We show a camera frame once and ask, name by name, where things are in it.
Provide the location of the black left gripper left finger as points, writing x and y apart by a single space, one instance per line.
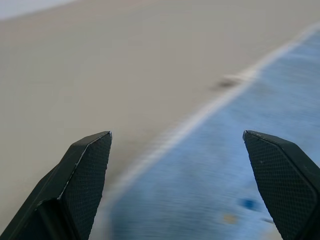
75 190

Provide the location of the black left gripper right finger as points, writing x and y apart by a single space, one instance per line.
285 185

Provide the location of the blue towel with white edge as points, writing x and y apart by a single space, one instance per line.
200 175

